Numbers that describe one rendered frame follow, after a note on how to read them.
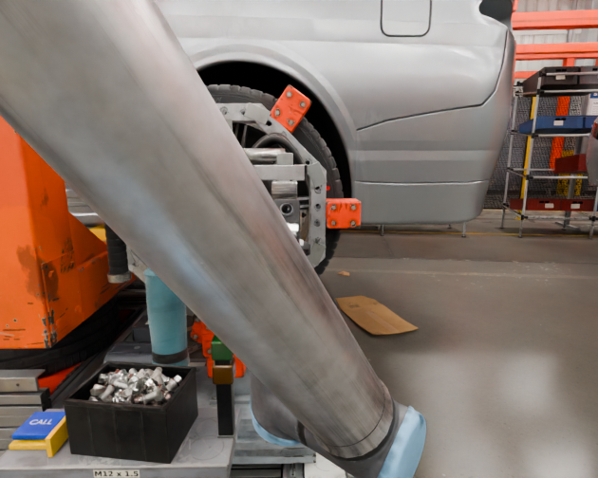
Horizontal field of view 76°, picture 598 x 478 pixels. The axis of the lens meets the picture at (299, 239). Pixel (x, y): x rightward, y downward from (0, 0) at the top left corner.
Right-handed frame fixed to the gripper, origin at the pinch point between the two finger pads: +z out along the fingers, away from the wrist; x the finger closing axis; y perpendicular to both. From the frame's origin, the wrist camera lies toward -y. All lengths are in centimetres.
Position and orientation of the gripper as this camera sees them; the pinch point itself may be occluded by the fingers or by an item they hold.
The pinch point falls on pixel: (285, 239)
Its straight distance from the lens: 80.4
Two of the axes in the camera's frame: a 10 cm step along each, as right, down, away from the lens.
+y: 0.0, 9.8, 2.1
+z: -0.2, -2.1, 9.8
